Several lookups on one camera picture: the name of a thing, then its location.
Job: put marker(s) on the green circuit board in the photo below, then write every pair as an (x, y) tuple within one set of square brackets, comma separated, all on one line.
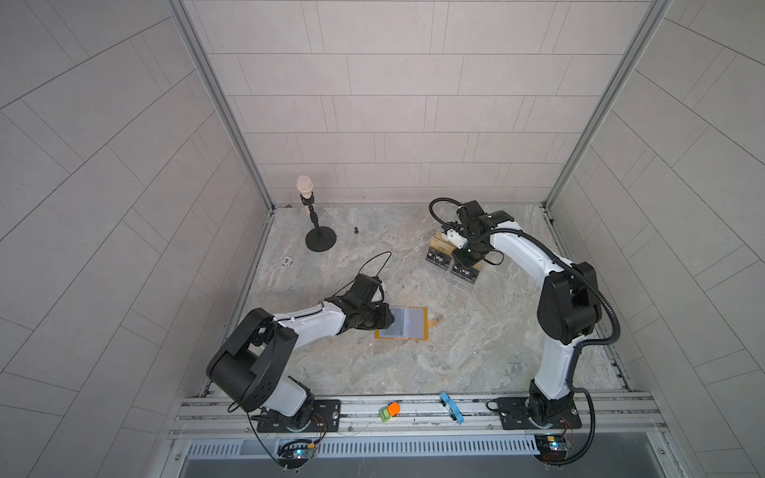
[(552, 448), (296, 453)]

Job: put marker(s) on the green orange connector block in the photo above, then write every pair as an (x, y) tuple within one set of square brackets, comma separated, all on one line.
[(389, 411)]

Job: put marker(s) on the right green circuit board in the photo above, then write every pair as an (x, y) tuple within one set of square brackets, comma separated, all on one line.
[(552, 448)]

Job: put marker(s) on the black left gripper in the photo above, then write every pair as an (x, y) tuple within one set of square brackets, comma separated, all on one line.
[(384, 319)]

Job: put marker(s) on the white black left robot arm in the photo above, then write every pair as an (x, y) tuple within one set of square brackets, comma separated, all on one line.
[(249, 366)]

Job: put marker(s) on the clear acrylic card display stand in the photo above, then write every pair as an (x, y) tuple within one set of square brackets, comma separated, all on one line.
[(450, 279)]

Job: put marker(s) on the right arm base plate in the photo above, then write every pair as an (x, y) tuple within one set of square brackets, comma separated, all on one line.
[(536, 412)]

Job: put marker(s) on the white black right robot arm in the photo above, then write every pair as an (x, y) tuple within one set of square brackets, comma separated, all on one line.
[(572, 311)]

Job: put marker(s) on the black VIP card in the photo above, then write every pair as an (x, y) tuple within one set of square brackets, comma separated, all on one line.
[(469, 275), (438, 258)]

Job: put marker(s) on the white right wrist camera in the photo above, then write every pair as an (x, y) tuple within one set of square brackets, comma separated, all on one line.
[(455, 239)]

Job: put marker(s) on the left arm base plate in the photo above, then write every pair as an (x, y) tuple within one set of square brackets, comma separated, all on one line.
[(313, 416)]

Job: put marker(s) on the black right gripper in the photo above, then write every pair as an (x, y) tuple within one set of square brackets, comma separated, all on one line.
[(461, 260)]

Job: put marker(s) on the aluminium front rail frame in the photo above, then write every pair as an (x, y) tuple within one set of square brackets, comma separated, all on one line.
[(429, 425)]

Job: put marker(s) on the yellow leather card holder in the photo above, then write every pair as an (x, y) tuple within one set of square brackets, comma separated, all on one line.
[(410, 324)]

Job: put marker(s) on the black microphone stand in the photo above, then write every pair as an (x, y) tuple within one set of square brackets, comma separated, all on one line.
[(319, 238)]

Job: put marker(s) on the left green circuit board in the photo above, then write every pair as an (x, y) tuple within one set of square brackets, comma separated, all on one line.
[(296, 453)]

